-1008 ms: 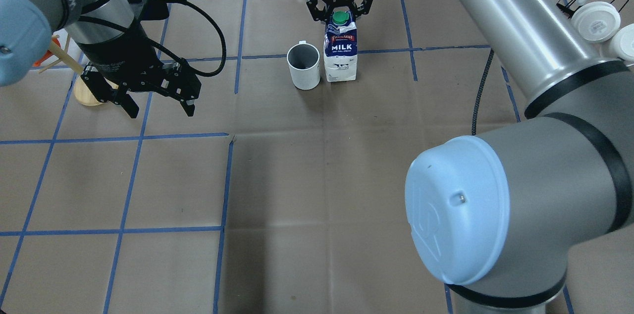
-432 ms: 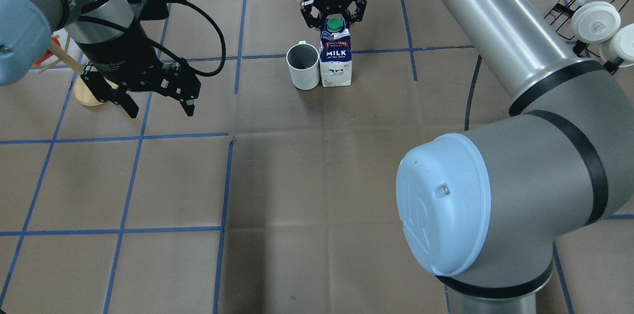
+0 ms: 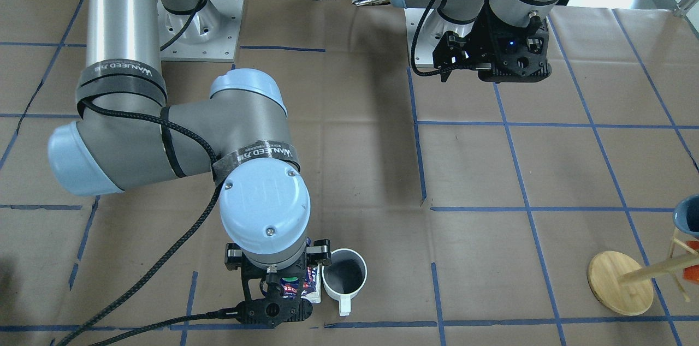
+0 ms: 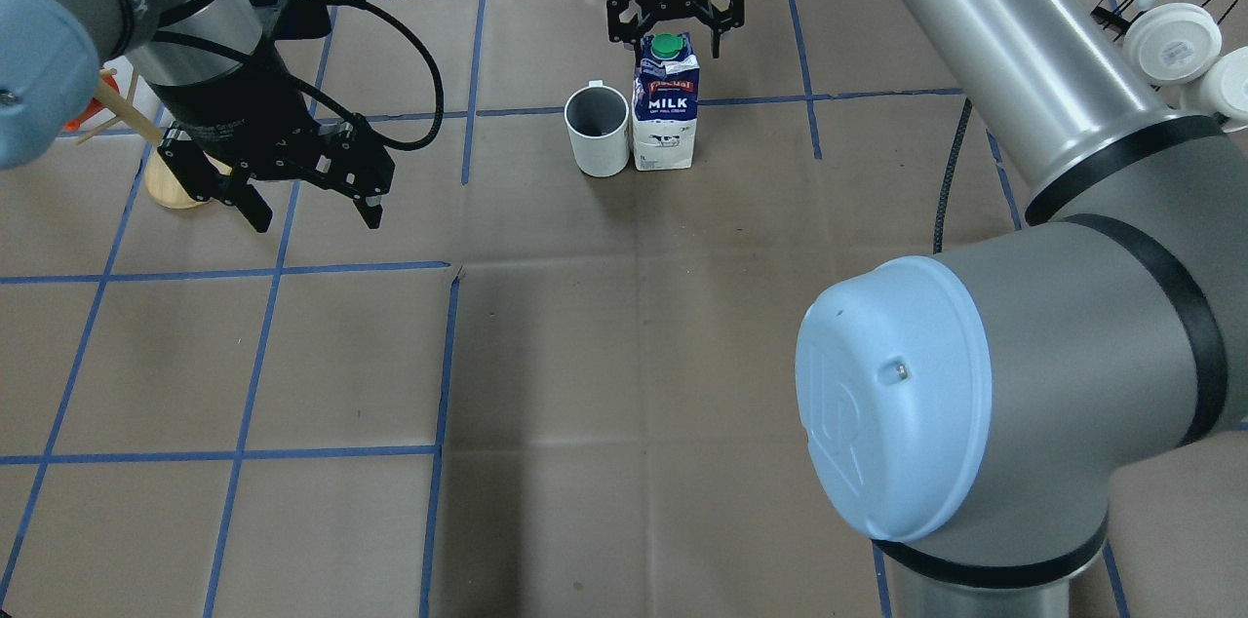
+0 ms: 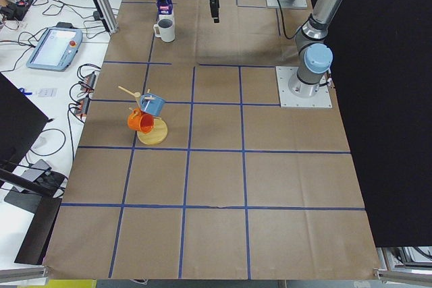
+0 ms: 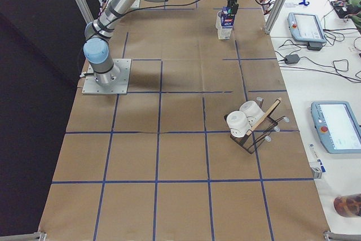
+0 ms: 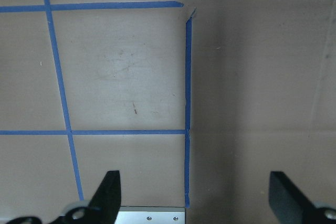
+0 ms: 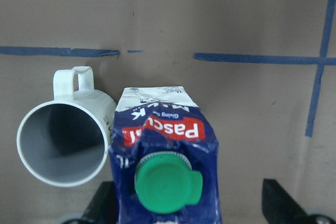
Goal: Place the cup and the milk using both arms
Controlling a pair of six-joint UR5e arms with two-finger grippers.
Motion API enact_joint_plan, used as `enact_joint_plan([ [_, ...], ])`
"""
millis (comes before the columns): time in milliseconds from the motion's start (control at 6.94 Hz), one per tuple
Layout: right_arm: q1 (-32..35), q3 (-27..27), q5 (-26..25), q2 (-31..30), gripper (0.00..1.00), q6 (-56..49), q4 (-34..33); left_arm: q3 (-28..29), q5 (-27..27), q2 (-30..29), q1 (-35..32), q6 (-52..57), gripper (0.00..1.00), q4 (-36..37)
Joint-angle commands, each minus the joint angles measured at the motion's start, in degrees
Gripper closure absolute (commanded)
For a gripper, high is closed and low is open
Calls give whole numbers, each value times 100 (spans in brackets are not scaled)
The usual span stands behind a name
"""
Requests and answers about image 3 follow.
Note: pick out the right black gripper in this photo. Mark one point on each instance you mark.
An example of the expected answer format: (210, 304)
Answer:
(234, 260)

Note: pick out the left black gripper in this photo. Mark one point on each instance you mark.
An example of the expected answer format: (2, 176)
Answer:
(474, 47)

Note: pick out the white mug with handle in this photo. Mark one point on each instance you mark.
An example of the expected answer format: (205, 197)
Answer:
(344, 278)

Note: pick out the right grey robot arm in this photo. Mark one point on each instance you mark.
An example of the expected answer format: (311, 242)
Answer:
(128, 137)

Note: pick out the blue mug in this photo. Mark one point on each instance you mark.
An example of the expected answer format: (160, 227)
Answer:
(685, 217)

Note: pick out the wooden mug tree stand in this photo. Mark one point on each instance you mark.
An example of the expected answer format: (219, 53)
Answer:
(623, 285)

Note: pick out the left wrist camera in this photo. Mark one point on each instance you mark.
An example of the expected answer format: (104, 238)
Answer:
(451, 54)

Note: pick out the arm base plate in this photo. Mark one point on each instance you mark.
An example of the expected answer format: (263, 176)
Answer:
(212, 36)
(431, 31)

